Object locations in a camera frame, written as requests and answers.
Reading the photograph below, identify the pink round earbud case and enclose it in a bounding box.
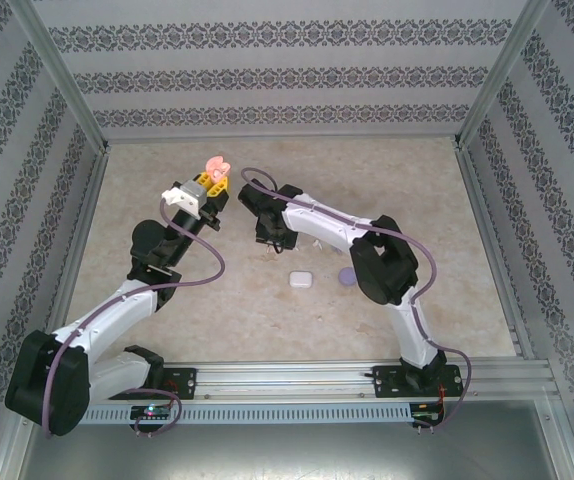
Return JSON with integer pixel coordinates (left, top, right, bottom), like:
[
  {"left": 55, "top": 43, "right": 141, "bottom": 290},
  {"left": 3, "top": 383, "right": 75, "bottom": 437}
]
[{"left": 205, "top": 155, "right": 232, "bottom": 182}]

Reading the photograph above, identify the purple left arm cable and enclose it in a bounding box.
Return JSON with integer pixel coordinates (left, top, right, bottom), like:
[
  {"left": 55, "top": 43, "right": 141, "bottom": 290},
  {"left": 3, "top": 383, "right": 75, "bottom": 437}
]
[{"left": 44, "top": 199, "right": 227, "bottom": 439}]

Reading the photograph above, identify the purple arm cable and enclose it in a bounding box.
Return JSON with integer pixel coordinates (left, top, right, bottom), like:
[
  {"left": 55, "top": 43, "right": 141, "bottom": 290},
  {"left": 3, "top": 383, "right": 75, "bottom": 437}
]
[
  {"left": 44, "top": 199, "right": 227, "bottom": 439},
  {"left": 240, "top": 167, "right": 472, "bottom": 431}
]

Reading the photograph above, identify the aluminium table side rail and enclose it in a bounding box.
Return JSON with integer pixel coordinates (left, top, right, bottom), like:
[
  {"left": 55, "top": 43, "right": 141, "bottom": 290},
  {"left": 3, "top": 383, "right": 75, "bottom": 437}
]
[
  {"left": 34, "top": 149, "right": 111, "bottom": 366},
  {"left": 454, "top": 144, "right": 536, "bottom": 361}
]

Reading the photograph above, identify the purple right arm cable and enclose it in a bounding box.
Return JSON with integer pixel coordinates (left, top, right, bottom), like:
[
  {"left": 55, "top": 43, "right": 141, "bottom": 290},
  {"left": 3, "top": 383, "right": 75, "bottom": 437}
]
[{"left": 240, "top": 167, "right": 472, "bottom": 431}]

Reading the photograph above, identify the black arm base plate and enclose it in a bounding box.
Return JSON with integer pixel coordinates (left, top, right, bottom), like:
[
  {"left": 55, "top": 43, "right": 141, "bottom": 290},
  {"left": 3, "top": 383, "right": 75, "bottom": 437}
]
[
  {"left": 372, "top": 364, "right": 466, "bottom": 400},
  {"left": 106, "top": 367, "right": 199, "bottom": 401}
]

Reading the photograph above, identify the grey metal shelf sheet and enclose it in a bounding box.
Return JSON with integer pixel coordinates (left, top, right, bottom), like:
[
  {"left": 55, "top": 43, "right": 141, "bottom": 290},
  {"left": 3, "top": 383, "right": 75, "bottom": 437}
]
[{"left": 16, "top": 423, "right": 574, "bottom": 480}]

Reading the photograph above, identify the slotted grey cable duct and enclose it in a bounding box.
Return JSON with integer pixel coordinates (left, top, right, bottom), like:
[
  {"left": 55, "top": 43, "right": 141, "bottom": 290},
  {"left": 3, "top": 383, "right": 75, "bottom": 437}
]
[{"left": 34, "top": 403, "right": 414, "bottom": 426}]

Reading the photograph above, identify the aluminium mounting beam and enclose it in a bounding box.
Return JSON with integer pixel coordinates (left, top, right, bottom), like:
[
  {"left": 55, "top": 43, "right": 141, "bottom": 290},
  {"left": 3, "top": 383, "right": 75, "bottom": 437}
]
[{"left": 14, "top": 362, "right": 559, "bottom": 404}]

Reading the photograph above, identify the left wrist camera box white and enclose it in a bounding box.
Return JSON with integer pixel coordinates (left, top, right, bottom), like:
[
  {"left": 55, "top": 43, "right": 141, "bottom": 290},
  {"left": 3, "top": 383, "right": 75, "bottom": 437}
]
[{"left": 161, "top": 179, "right": 208, "bottom": 215}]

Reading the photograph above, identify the small controller circuit board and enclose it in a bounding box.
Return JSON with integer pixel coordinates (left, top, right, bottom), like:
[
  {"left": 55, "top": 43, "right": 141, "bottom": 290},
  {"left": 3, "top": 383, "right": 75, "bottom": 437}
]
[
  {"left": 130, "top": 404, "right": 174, "bottom": 420},
  {"left": 411, "top": 404, "right": 446, "bottom": 424}
]

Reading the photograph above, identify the aluminium frame post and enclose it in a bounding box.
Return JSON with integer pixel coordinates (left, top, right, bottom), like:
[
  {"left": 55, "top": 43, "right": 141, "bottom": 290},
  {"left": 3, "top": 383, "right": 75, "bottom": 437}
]
[
  {"left": 456, "top": 0, "right": 553, "bottom": 150},
  {"left": 9, "top": 0, "right": 111, "bottom": 151}
]

